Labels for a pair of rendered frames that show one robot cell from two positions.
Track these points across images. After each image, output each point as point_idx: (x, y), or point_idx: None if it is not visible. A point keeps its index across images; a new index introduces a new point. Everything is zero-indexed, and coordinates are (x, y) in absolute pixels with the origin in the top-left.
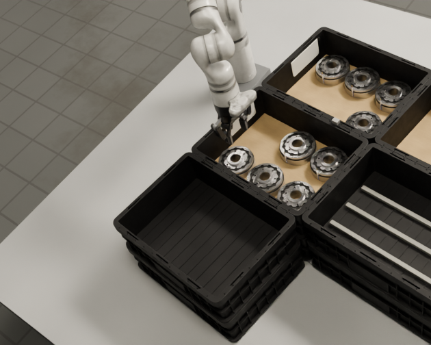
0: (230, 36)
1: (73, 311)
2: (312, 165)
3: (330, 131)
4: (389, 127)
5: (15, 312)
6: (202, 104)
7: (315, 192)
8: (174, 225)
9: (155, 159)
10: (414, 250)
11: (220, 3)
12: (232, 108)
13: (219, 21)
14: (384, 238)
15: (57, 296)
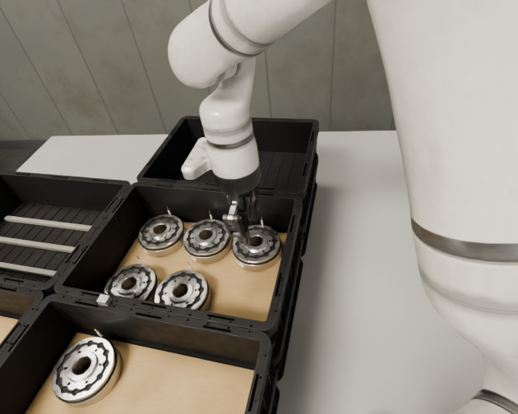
0: (173, 46)
1: (336, 146)
2: (150, 269)
3: None
4: (16, 323)
5: (379, 131)
6: (448, 411)
7: (119, 206)
8: (283, 177)
9: (412, 280)
10: (34, 241)
11: (488, 413)
12: (205, 140)
13: (191, 19)
14: (65, 240)
15: (360, 148)
